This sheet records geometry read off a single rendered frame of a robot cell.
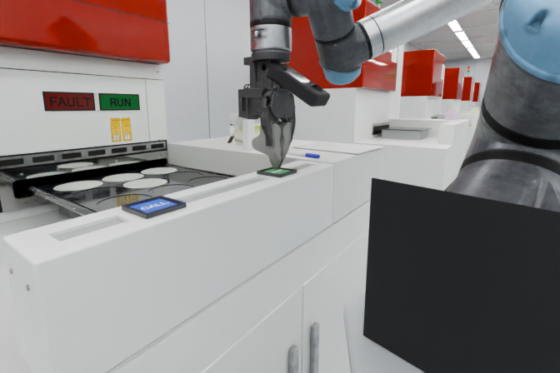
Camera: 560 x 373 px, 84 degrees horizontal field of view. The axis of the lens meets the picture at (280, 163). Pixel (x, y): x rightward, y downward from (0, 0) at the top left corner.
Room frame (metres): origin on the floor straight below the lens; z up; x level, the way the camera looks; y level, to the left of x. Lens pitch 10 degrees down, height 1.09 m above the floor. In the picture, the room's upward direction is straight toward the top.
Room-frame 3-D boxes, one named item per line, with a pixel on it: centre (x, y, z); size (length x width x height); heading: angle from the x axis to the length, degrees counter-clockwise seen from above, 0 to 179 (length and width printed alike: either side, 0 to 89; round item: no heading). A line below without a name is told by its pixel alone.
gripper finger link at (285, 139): (0.61, 0.01, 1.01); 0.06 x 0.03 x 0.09; 54
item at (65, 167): (0.87, 0.51, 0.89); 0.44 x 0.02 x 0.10; 144
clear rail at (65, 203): (0.61, 0.44, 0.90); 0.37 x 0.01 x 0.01; 54
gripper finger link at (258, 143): (0.59, 0.03, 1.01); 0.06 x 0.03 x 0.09; 54
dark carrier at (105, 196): (0.75, 0.33, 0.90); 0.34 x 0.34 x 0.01; 54
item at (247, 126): (0.89, 0.10, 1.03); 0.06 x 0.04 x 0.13; 54
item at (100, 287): (0.49, 0.08, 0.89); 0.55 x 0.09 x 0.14; 144
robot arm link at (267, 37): (0.59, 0.02, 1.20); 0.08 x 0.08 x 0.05
